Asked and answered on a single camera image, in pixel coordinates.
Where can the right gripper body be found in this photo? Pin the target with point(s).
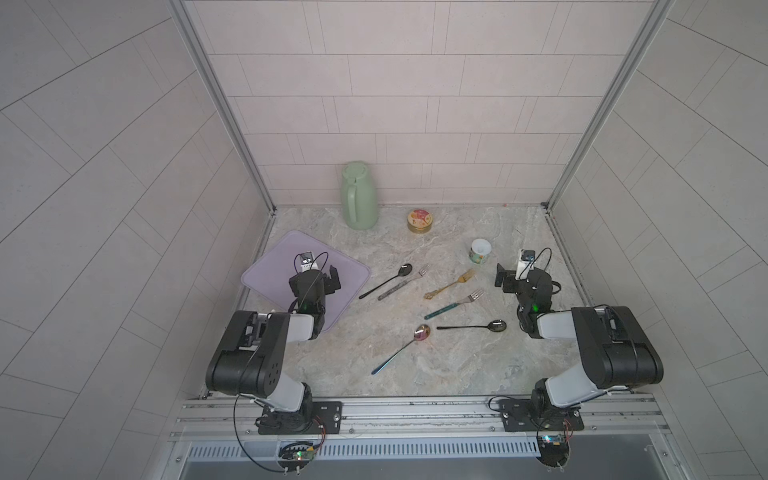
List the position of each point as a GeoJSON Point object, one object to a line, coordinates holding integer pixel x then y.
{"type": "Point", "coordinates": [519, 293]}

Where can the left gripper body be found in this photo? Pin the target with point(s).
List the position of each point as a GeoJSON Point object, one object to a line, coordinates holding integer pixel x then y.
{"type": "Point", "coordinates": [330, 279]}

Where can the ornate gold fork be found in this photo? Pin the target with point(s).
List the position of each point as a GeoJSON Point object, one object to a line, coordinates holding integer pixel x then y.
{"type": "Point", "coordinates": [465, 277]}

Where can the lilac plastic tray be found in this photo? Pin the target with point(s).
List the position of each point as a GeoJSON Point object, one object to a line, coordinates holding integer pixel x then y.
{"type": "Point", "coordinates": [269, 275]}

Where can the black spoon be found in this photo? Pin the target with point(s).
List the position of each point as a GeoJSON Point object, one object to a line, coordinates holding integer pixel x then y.
{"type": "Point", "coordinates": [403, 271]}
{"type": "Point", "coordinates": [495, 326]}

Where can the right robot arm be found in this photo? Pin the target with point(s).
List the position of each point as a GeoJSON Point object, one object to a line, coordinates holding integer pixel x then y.
{"type": "Point", "coordinates": [615, 354]}

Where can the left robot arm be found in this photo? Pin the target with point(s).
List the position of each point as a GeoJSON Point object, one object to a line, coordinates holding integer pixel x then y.
{"type": "Point", "coordinates": [248, 360]}

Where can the iridescent rainbow spoon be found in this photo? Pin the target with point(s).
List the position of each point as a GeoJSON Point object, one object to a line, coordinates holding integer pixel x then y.
{"type": "Point", "coordinates": [421, 333]}

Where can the small white printed cup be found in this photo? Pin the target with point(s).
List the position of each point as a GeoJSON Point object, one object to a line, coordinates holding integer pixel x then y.
{"type": "Point", "coordinates": [480, 250]}

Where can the green thermos jug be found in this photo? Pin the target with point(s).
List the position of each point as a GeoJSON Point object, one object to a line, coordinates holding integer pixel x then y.
{"type": "Point", "coordinates": [359, 199]}

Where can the round floral tin can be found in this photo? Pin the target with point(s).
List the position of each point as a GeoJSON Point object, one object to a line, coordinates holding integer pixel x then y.
{"type": "Point", "coordinates": [419, 221]}

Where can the right controller board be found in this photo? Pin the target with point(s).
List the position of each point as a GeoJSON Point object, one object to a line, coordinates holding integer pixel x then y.
{"type": "Point", "coordinates": [554, 450]}

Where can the controller board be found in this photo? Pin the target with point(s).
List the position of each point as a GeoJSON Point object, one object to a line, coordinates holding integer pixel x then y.
{"type": "Point", "coordinates": [554, 450]}
{"type": "Point", "coordinates": [294, 457]}

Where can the left controller board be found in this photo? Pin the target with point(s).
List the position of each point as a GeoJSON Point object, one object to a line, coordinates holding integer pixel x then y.
{"type": "Point", "coordinates": [294, 457]}

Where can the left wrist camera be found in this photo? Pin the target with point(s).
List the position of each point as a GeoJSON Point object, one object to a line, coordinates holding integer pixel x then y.
{"type": "Point", "coordinates": [306, 261]}

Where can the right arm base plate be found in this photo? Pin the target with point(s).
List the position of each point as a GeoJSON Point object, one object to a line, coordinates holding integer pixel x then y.
{"type": "Point", "coordinates": [525, 415]}

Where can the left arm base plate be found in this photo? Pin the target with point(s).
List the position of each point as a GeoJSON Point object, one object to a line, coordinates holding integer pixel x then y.
{"type": "Point", "coordinates": [322, 416]}

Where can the aluminium mounting rail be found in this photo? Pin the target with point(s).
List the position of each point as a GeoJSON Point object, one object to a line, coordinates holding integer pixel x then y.
{"type": "Point", "coordinates": [223, 418]}

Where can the right corner aluminium post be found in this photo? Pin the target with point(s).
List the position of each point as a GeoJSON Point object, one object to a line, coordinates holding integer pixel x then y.
{"type": "Point", "coordinates": [646, 34]}

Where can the corner aluminium post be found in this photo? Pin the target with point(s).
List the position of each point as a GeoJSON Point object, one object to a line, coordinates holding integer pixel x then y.
{"type": "Point", "coordinates": [646, 34]}
{"type": "Point", "coordinates": [194, 45]}

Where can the left corner aluminium post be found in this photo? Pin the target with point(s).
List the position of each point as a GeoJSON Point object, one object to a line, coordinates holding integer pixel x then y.
{"type": "Point", "coordinates": [194, 45]}

